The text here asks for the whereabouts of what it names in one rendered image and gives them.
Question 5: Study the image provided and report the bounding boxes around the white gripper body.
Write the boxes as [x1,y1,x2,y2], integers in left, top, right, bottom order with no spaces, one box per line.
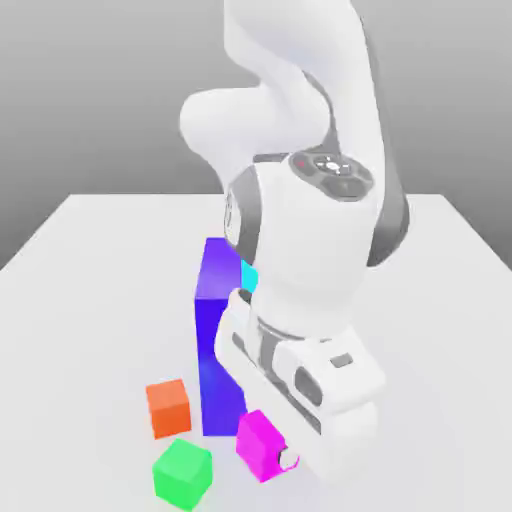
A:
[214,288,380,480]

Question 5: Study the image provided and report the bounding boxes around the small magenta cube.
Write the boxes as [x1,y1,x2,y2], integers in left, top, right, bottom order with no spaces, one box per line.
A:
[235,409,300,484]

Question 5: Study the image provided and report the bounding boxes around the small cyan cube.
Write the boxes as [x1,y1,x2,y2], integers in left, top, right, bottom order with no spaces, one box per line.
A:
[240,258,260,294]

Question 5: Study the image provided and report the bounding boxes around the small orange cube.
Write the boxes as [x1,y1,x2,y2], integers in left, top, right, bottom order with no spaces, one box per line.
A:
[145,378,193,441]

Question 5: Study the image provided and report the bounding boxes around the small green cube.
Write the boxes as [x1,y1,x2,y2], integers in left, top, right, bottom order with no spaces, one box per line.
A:
[151,437,214,512]

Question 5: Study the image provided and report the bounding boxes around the large blue box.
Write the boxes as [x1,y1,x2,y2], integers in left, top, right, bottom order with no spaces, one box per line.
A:
[193,236,250,438]

